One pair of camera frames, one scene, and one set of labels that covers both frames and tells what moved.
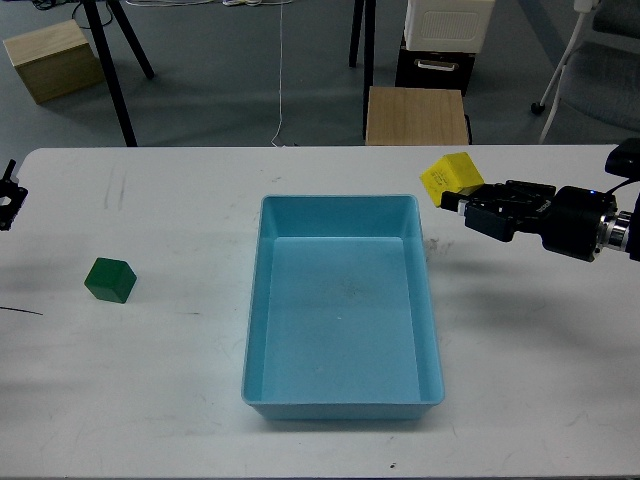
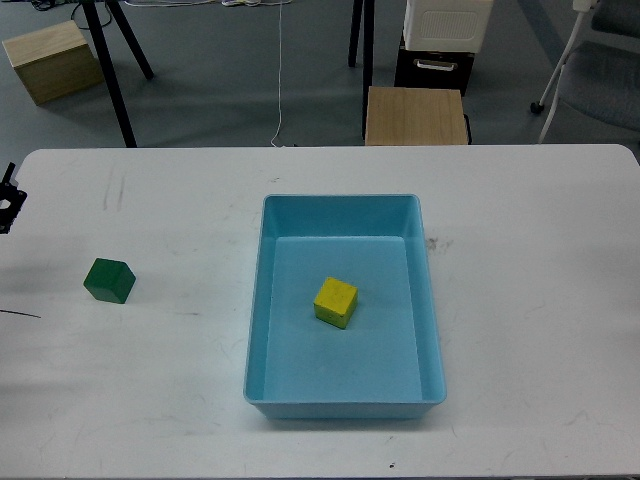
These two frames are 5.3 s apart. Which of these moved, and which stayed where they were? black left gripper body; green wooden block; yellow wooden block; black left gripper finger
Moved: yellow wooden block
Stayed: black left gripper body; green wooden block; black left gripper finger
